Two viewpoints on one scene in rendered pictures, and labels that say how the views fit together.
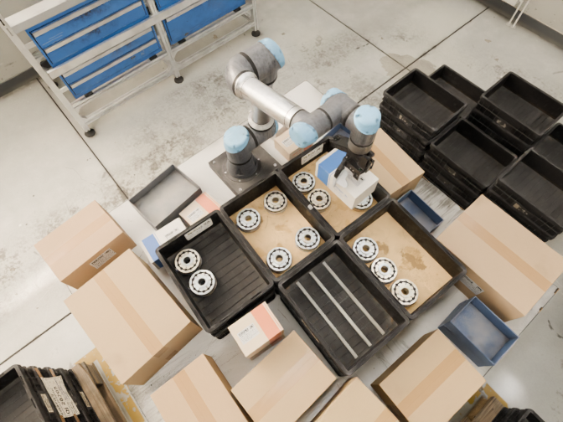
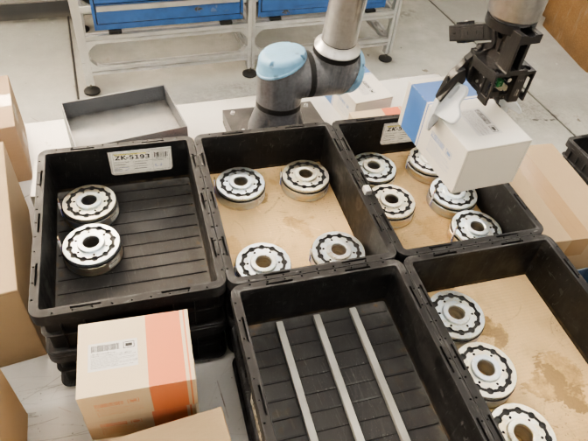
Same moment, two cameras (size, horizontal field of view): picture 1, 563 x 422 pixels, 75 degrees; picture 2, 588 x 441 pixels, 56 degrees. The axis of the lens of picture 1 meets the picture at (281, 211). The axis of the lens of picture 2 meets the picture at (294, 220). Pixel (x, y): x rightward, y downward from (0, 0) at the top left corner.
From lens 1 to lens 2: 0.67 m
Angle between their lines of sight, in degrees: 20
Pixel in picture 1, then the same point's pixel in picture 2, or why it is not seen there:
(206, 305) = (73, 290)
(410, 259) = (555, 381)
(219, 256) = (152, 224)
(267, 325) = (164, 355)
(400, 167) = (575, 209)
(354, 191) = (471, 140)
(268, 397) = not seen: outside the picture
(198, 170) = (202, 121)
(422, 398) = not seen: outside the picture
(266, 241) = (255, 234)
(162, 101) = (212, 89)
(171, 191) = (138, 122)
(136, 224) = not seen: hidden behind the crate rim
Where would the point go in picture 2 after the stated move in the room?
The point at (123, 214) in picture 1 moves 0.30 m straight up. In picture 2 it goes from (45, 133) to (12, 27)
